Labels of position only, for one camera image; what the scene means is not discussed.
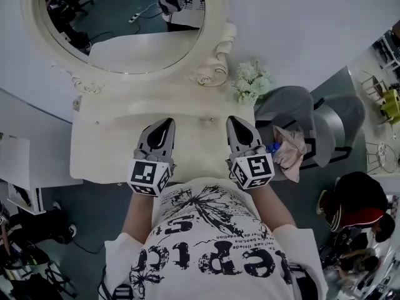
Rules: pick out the green table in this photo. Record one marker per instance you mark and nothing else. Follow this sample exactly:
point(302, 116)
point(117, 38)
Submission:
point(392, 105)

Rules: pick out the white bedside cabinet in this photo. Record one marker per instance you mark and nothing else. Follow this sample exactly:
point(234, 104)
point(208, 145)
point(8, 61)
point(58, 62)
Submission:
point(22, 195)

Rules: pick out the white artificial flowers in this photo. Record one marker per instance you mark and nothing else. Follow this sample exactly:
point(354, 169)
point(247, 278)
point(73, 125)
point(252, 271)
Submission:
point(251, 80)

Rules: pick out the person's left forearm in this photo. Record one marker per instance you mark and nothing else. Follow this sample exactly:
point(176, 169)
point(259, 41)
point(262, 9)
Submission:
point(139, 217)

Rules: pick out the person's right forearm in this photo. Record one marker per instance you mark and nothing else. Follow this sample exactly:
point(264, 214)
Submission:
point(272, 208)

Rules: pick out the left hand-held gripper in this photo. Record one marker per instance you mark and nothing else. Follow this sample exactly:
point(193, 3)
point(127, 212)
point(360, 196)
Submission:
point(143, 173)

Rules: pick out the pink cloth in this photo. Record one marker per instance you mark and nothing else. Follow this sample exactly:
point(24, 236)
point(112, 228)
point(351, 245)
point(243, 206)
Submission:
point(292, 155)

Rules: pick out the small white drawer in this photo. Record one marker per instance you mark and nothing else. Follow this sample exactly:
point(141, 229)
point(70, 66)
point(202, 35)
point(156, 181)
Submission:
point(212, 119)
point(97, 122)

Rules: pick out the white bed rail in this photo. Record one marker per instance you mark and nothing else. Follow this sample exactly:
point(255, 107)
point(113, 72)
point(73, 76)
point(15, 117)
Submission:
point(394, 205)

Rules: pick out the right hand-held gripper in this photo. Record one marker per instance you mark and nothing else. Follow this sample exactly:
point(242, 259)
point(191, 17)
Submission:
point(257, 169)

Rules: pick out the white ornate dressing table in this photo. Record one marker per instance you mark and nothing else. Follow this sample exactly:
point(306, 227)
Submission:
point(200, 155)

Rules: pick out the oval white framed mirror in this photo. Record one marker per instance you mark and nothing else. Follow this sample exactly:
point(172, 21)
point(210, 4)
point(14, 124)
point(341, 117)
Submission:
point(212, 42)

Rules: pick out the grey upholstered chair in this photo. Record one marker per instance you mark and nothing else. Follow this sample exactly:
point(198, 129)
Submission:
point(343, 117)
point(287, 102)

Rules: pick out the person's white printed shirt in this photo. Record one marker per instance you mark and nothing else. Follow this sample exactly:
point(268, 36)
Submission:
point(215, 252)

